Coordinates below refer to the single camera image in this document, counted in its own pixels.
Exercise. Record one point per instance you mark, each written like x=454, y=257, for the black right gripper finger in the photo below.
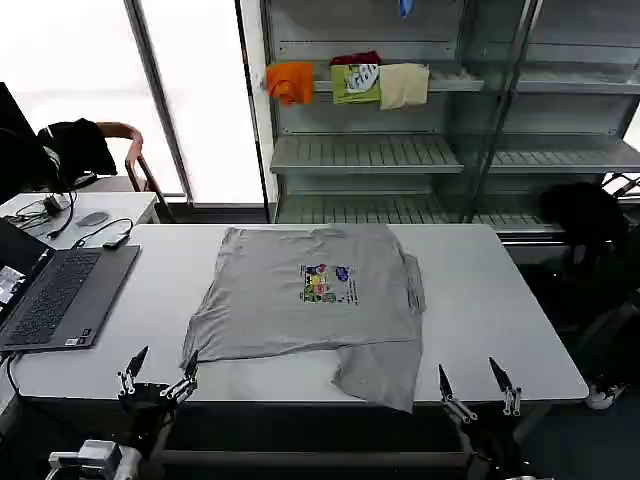
x=446, y=387
x=502, y=380

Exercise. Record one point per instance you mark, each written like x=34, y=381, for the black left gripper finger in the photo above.
x=189, y=372
x=131, y=375

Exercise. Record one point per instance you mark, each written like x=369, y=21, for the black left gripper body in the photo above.
x=147, y=405

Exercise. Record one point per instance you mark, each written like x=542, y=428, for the grey printed t-shirt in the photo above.
x=300, y=310

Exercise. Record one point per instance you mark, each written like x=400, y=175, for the dark grey laptop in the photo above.
x=70, y=295

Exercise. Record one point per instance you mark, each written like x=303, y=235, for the small white black object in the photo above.
x=602, y=395

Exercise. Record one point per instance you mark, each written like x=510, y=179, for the grey computer mouse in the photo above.
x=93, y=218

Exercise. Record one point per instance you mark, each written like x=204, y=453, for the white side desk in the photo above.
x=125, y=205

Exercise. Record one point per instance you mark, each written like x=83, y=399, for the small power adapter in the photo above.
x=52, y=204

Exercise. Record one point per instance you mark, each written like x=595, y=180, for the brown wooden chair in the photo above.
x=145, y=175

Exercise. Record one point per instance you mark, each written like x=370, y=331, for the black jacket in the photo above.
x=80, y=147

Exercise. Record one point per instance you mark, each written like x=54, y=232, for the grey metal shelf rack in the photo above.
x=380, y=150

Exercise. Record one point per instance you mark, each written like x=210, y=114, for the black monitor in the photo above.
x=15, y=145

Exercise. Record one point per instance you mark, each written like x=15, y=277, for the grey metal table frame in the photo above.
x=310, y=457

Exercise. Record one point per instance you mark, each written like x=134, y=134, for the grey window frame post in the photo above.
x=165, y=115

